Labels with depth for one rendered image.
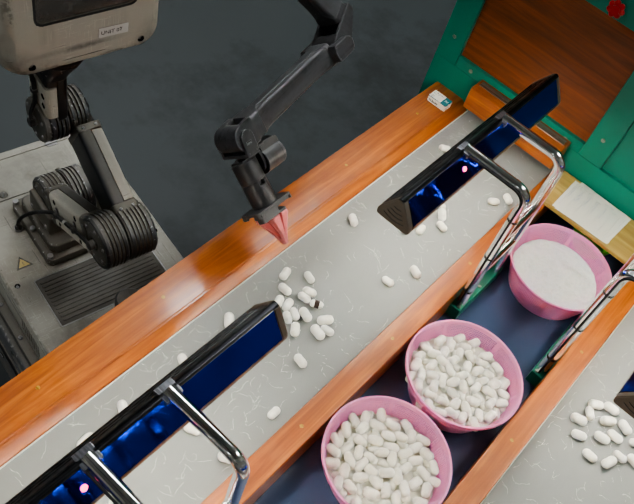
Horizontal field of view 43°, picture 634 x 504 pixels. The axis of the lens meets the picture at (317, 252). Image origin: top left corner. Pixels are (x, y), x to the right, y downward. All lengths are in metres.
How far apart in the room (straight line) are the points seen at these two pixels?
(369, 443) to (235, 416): 0.28
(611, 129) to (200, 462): 1.31
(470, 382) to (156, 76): 1.99
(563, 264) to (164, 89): 1.79
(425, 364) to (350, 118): 1.71
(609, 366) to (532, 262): 0.32
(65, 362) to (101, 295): 0.46
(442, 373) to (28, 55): 1.06
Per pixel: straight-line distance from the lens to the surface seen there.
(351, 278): 1.88
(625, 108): 2.17
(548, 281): 2.08
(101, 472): 1.18
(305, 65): 1.84
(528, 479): 1.78
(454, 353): 1.86
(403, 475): 1.69
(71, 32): 1.60
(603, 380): 1.99
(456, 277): 1.94
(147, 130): 3.13
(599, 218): 2.24
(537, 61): 2.24
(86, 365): 1.65
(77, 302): 2.08
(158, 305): 1.73
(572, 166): 2.31
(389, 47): 3.77
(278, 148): 1.75
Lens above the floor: 2.22
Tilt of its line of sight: 51 degrees down
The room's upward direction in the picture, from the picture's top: 19 degrees clockwise
